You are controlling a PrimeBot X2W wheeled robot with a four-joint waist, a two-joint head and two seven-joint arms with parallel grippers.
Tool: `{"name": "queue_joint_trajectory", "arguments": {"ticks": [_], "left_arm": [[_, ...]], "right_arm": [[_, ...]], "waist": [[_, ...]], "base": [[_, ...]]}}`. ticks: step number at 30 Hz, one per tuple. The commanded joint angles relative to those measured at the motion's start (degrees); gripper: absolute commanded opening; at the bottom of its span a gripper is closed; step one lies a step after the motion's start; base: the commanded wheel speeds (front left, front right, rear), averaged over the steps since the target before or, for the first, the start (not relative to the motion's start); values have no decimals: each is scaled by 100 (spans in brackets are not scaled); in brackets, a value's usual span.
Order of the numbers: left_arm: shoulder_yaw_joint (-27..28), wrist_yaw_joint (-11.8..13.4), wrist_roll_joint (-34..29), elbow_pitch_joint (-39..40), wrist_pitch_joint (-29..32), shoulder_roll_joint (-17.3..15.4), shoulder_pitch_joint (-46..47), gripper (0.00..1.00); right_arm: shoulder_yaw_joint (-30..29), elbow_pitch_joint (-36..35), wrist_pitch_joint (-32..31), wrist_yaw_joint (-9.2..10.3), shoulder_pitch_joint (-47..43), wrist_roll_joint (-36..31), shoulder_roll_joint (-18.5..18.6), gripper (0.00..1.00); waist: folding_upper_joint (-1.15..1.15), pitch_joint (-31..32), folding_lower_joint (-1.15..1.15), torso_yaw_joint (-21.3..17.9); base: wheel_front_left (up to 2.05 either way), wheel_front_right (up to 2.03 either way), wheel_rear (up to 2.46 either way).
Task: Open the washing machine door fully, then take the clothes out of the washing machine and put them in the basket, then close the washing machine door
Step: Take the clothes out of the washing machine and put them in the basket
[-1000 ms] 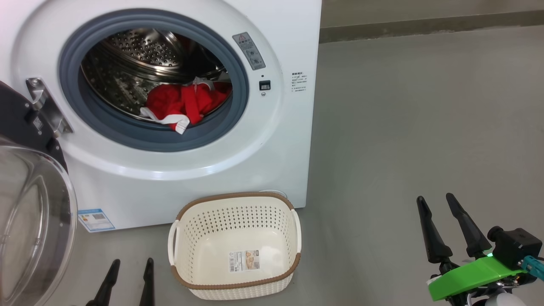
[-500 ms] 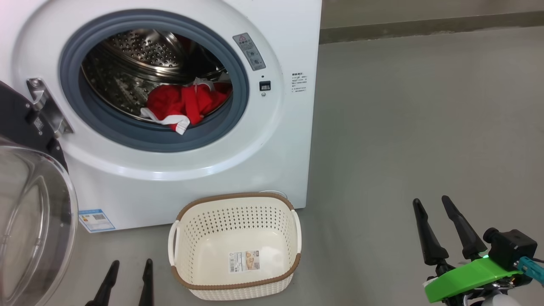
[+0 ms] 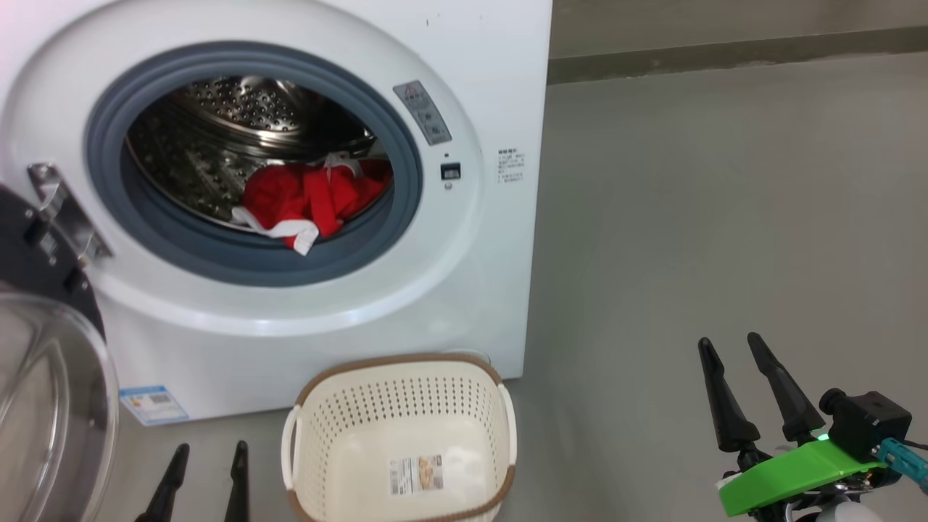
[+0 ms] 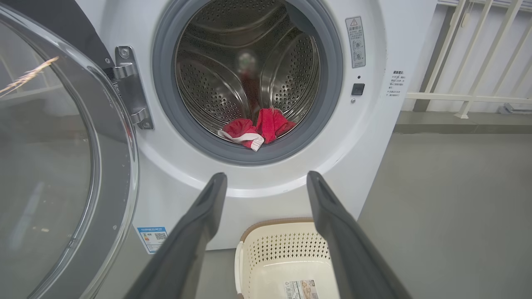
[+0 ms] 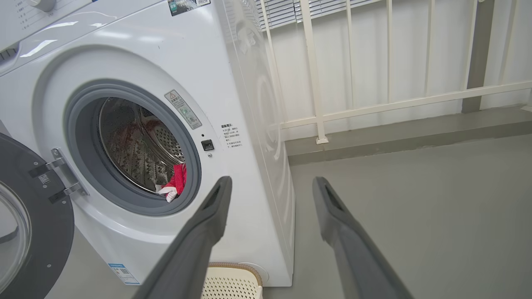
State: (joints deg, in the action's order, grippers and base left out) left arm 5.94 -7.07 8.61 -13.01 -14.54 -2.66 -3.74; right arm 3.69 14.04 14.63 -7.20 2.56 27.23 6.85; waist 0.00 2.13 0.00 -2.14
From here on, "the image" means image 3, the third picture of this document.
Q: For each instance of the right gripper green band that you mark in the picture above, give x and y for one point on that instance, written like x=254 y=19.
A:
x=790 y=475

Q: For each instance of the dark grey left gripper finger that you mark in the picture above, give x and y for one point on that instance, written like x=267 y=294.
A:
x=238 y=486
x=167 y=489

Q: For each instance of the black washer door with glass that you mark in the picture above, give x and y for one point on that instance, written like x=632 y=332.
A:
x=43 y=279

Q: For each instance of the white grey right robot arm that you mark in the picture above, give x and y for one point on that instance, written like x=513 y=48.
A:
x=841 y=513

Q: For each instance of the cream perforated basket brown rim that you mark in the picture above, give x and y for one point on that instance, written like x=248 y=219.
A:
x=341 y=435

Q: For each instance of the white printed label sticker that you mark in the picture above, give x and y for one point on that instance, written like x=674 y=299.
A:
x=416 y=475

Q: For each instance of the grey rubber door gasket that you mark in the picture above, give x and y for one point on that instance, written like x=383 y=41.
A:
x=217 y=262

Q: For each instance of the metal door hinge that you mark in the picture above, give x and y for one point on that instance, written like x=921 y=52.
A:
x=64 y=209

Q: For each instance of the white front-load washing machine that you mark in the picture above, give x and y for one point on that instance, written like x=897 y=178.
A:
x=471 y=290

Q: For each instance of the stainless steel washing machine drum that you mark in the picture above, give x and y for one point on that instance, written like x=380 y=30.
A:
x=203 y=145

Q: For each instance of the black door latch socket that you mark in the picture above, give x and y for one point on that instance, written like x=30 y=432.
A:
x=450 y=172

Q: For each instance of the blue energy label sticker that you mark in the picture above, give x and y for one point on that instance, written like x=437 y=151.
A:
x=154 y=404

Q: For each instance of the grey warning label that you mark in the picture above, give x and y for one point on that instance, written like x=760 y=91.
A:
x=423 y=112

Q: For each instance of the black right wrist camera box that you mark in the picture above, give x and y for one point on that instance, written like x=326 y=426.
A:
x=866 y=420

